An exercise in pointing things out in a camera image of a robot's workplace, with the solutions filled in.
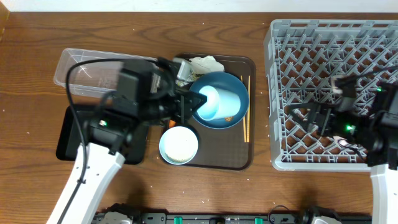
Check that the blue small cup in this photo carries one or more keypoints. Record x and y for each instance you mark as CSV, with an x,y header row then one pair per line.
x,y
220,103

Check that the brown serving tray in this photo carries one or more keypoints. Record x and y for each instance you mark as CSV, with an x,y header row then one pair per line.
x,y
225,148

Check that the brown mushroom piece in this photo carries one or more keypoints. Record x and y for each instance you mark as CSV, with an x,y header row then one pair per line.
x,y
229,119

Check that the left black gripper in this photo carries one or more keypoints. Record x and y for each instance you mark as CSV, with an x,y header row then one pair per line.
x,y
181,106

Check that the white napkin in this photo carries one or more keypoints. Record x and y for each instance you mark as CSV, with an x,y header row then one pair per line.
x,y
204,65

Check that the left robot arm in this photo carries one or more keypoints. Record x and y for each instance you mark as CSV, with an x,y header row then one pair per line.
x,y
146,95

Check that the foil wrapper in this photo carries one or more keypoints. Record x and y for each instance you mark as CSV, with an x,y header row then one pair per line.
x,y
181,82

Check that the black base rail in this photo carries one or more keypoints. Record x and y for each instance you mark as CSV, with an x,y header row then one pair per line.
x,y
161,218

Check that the dark blue plate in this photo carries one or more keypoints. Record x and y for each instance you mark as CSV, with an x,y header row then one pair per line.
x,y
224,81

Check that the orange carrot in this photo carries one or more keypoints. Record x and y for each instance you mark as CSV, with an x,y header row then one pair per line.
x,y
172,123

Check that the black tray bin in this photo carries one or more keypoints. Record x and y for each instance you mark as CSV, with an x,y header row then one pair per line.
x,y
69,140

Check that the grey dishwasher rack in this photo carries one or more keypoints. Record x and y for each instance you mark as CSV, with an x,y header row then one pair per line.
x,y
300,58

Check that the right wooden chopstick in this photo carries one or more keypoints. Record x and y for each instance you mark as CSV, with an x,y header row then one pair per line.
x,y
249,111

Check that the light blue rice bowl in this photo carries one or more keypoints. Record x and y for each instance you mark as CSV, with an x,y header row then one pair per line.
x,y
178,145

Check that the wooden chopstick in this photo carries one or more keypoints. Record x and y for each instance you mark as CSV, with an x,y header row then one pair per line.
x,y
244,120
249,111

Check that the clear plastic bin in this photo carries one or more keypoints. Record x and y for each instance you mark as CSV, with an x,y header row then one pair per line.
x,y
91,80

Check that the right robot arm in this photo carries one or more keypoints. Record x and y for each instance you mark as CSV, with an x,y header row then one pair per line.
x,y
377,133

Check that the left wooden chopstick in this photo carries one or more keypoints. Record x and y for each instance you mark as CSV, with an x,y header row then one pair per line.
x,y
244,120

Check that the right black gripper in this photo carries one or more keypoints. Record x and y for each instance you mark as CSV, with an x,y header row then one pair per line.
x,y
315,118

